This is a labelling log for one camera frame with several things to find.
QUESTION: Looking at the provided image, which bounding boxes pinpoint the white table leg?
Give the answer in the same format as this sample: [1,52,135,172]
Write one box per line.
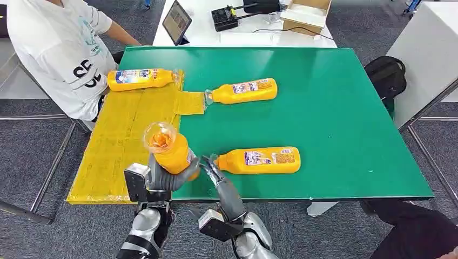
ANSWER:
[307,201,339,218]

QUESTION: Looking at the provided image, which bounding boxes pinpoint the green table mat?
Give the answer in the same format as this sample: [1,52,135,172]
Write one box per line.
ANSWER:
[118,45,435,202]

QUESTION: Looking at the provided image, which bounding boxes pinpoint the black cable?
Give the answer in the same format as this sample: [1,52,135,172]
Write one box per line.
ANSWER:
[252,26,334,41]

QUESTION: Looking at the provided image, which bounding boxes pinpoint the yellow taped sheet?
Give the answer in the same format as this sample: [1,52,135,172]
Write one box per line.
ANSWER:
[66,70,206,205]

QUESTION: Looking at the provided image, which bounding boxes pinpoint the person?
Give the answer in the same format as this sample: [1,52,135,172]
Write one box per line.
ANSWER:
[359,199,458,259]
[6,0,144,122]

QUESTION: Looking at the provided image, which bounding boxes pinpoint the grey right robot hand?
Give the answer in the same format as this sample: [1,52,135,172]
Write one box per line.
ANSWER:
[199,155,248,223]

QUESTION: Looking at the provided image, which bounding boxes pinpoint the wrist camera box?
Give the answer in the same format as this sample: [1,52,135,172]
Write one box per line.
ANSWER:
[198,209,244,243]
[124,162,152,203]

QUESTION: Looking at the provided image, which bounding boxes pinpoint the steel table frame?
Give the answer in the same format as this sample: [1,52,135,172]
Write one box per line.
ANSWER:
[395,77,458,210]

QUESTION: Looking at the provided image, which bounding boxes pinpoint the black backpack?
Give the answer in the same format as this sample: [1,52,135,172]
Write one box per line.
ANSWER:
[363,56,408,108]

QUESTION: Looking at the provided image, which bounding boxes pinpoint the black tablet on stand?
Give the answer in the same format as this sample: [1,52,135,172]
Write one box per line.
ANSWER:
[161,0,193,46]

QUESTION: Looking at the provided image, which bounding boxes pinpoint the open cardboard box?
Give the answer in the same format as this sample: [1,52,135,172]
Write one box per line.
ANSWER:
[279,0,333,37]

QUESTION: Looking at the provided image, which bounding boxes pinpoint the orange drink bottle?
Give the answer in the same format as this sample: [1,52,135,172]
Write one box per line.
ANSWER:
[106,67,182,92]
[211,146,301,175]
[204,78,278,106]
[142,121,201,181]

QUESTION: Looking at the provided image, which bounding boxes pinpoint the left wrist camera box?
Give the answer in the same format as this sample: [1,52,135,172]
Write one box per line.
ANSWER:
[124,162,152,203]

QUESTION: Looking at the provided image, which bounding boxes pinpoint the steel bench frame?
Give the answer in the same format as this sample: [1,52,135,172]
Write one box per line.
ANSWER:
[0,113,92,226]

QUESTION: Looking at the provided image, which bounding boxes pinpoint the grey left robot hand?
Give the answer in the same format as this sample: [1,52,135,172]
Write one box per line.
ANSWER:
[146,153,202,194]

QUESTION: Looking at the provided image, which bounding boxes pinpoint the black case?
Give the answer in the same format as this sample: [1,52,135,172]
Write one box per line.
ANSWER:
[243,0,287,15]

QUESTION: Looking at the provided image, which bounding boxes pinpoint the clear plastic bag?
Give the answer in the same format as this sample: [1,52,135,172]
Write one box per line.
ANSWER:
[264,11,284,26]

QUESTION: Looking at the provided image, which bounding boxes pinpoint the white cabinet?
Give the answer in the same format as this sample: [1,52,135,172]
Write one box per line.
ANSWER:
[386,2,458,130]

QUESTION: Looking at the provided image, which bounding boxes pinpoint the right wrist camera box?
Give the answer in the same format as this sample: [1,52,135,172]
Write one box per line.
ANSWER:
[198,209,244,243]

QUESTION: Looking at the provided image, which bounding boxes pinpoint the black device with antennas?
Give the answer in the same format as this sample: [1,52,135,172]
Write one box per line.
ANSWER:
[211,5,258,32]

